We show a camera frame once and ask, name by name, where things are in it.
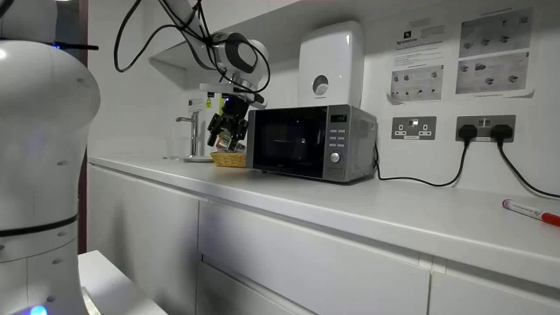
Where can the white tall cabinet door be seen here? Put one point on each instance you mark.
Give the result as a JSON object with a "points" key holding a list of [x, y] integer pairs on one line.
{"points": [[146, 233]]}

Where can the white wide drawer front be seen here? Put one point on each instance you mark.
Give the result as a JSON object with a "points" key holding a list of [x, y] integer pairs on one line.
{"points": [[316, 263]]}

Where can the small photo instruction sheet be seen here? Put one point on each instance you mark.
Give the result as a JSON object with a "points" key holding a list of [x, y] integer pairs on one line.
{"points": [[417, 82]]}

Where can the steel socket with white switches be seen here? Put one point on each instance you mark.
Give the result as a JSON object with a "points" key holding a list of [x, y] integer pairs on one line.
{"points": [[414, 128]]}

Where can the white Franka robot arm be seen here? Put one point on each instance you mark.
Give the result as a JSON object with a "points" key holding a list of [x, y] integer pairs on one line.
{"points": [[41, 116]]}

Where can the small text notice sheet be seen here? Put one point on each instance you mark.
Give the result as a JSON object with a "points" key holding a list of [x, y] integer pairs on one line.
{"points": [[419, 44]]}

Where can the large photo instruction sheet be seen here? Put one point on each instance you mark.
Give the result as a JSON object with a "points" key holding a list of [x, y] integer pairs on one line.
{"points": [[496, 32], [493, 72]]}

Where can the clear drinking glass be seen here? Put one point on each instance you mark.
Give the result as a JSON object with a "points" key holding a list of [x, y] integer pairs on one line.
{"points": [[172, 149]]}

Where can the chrome tap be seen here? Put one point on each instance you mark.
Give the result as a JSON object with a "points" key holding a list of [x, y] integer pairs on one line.
{"points": [[195, 137]]}

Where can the small yellow warning sticker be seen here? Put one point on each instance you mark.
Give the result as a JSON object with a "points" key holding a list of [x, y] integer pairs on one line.
{"points": [[207, 102]]}

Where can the steel socket with plugs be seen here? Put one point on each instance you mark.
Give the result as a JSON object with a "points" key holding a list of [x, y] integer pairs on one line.
{"points": [[486, 119]]}

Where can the small wicker basket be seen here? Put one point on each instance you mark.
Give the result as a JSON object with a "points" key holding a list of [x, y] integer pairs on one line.
{"points": [[228, 159]]}

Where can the white cabinet front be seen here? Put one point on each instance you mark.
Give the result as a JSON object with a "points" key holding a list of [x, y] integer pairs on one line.
{"points": [[496, 298]]}

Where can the red white marker pen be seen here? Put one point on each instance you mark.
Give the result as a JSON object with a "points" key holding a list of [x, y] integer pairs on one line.
{"points": [[528, 210]]}

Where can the silver microwave oven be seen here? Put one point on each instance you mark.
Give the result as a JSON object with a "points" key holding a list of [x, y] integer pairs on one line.
{"points": [[312, 142]]}

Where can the dark brown door frame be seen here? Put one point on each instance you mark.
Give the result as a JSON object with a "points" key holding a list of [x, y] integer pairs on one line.
{"points": [[83, 28]]}

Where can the white wall water heater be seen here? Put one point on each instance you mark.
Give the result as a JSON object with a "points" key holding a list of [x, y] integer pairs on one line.
{"points": [[333, 58]]}

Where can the white low drawer front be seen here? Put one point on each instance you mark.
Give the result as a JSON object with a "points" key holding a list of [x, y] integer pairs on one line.
{"points": [[234, 294]]}

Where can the black power plug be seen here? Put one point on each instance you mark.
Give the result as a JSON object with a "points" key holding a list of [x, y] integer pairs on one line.
{"points": [[468, 133], [501, 133]]}

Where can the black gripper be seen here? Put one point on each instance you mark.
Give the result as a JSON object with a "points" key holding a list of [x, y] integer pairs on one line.
{"points": [[235, 114]]}

